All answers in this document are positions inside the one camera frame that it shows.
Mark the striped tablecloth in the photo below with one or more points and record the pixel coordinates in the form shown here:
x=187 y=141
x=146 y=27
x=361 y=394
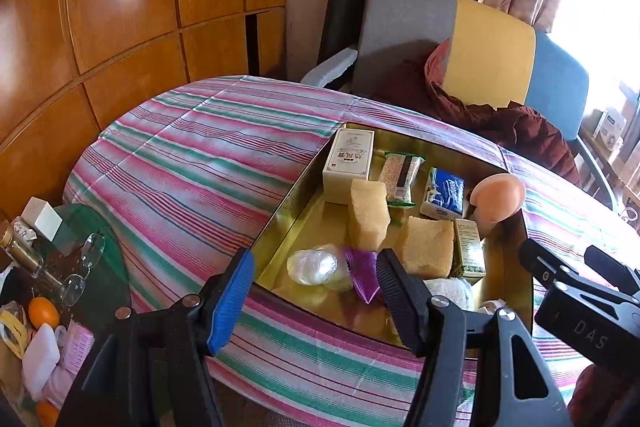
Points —
x=200 y=157

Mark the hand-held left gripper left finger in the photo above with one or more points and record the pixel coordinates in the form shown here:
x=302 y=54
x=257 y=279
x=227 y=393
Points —
x=230 y=302

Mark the green glass side table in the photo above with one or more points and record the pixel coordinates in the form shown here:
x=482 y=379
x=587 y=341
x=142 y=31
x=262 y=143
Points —
x=112 y=277

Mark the green edged cracker packet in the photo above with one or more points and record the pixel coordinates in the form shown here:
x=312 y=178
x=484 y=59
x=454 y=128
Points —
x=400 y=172

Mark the wide yellow sponge block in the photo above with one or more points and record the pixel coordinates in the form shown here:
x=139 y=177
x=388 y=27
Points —
x=425 y=242

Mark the maroon padded jacket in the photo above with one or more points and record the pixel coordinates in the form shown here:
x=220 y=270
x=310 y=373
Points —
x=520 y=132

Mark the yellow white packet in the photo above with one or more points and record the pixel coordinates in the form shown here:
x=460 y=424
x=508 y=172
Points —
x=12 y=334

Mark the gold capped bottle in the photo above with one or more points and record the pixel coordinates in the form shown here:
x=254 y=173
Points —
x=20 y=252

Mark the white soft pouch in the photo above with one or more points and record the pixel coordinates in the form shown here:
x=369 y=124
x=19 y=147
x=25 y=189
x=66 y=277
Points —
x=40 y=357

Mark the pink wrapped pack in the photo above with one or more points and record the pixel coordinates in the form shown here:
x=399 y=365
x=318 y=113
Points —
x=75 y=352

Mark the clear wine glass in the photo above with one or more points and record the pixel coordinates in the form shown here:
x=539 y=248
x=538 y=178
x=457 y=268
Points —
x=92 y=252

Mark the small green cream box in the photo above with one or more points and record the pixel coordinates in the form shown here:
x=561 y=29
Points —
x=470 y=247

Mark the clear plastic item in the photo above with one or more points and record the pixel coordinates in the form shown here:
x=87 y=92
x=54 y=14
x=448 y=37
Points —
x=315 y=264

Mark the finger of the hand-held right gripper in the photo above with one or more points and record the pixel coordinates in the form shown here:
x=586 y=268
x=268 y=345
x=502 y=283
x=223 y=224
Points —
x=545 y=267
x=612 y=269

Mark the black rolled mat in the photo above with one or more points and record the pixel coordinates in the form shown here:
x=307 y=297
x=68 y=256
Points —
x=345 y=7

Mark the orange egg-shaped sponge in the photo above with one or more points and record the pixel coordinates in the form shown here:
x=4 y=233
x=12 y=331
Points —
x=500 y=194

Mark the blue white tissue pack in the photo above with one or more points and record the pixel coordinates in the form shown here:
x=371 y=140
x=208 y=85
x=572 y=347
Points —
x=442 y=194

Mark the large cream carton box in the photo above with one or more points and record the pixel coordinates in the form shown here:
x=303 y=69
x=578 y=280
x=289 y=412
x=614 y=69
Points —
x=347 y=167

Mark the white appliance carton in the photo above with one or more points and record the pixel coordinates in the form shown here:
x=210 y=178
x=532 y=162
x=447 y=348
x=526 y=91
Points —
x=611 y=129

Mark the tall yellow sponge block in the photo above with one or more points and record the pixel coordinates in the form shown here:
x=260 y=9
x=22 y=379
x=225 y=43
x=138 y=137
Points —
x=367 y=217

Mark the purple snack wrapper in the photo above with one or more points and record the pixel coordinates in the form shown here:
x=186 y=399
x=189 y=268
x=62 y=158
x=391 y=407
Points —
x=362 y=274

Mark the white mesh cloth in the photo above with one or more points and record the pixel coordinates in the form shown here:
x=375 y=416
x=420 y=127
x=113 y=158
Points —
x=450 y=292

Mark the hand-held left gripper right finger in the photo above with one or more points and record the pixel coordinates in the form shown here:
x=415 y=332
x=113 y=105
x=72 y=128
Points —
x=400 y=302

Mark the gold tin box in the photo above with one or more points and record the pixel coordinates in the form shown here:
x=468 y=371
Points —
x=310 y=227

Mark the grey yellow blue armchair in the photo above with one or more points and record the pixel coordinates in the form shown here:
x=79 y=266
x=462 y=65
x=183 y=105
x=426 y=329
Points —
x=410 y=27

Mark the small white cube box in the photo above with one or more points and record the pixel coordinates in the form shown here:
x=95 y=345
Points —
x=42 y=217

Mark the orange fruit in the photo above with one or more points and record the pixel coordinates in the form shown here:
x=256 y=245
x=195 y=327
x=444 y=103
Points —
x=43 y=312
x=47 y=414

